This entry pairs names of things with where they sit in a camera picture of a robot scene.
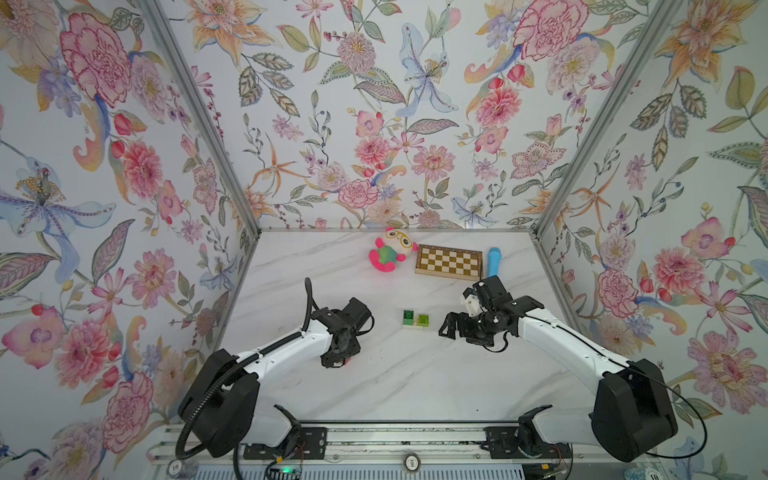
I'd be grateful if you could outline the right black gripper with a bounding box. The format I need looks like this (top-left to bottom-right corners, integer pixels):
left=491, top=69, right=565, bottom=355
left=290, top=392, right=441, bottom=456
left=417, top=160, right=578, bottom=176
left=438, top=312, right=497, bottom=345

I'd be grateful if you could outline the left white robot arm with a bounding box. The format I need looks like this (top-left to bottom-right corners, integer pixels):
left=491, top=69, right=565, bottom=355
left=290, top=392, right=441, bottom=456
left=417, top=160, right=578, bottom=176
left=175, top=298, right=375, bottom=460

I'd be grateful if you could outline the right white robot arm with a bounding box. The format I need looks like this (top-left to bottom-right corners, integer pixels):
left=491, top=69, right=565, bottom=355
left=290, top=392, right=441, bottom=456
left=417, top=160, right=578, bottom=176
left=438, top=276, right=678, bottom=462

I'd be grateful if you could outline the blue cylindrical toy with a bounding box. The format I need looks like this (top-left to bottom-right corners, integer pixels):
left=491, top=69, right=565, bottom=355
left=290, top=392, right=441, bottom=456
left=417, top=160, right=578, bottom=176
left=487, top=247, right=502, bottom=277

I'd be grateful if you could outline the wooden chessboard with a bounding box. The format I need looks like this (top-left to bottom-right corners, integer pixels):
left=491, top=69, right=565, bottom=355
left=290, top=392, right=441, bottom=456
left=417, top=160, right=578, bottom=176
left=415, top=244, right=483, bottom=282

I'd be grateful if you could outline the pink plush toy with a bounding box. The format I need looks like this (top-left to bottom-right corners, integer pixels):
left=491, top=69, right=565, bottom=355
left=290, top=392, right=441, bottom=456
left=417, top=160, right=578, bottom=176
left=368, top=227, right=419, bottom=273

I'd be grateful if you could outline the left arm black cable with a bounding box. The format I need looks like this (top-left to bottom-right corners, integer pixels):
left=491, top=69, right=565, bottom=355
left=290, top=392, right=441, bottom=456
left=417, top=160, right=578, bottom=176
left=173, top=277, right=316, bottom=480

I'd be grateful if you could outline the aluminium mounting rail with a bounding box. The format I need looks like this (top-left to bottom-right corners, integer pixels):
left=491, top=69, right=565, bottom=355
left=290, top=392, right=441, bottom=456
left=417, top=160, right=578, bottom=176
left=146, top=422, right=661, bottom=466

